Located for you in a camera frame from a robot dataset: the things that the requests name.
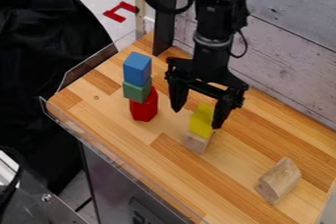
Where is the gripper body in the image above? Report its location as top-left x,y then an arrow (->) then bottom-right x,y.
163,41 -> 252,108

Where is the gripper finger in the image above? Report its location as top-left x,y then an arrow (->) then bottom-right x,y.
166,79 -> 193,114
211,97 -> 236,131

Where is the yellow block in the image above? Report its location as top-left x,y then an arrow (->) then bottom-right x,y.
188,102 -> 216,140

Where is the red block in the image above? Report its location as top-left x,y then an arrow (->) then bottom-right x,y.
128,86 -> 160,123

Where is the square wooden block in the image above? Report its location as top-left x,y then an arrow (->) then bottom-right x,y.
182,130 -> 214,155

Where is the green block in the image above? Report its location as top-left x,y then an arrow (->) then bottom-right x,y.
122,77 -> 154,104

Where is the blue block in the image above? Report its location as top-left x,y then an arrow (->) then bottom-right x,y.
122,51 -> 154,87

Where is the rounded wooden block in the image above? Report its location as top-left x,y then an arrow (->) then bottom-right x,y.
254,156 -> 304,206

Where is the person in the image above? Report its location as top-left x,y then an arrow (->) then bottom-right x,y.
0,0 -> 120,196

